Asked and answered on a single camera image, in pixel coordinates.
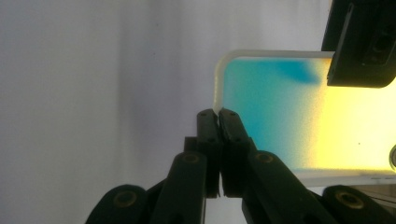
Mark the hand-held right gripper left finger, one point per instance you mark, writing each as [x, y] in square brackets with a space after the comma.
[211, 146]

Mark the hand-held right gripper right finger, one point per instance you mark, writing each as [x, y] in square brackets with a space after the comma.
[233, 146]

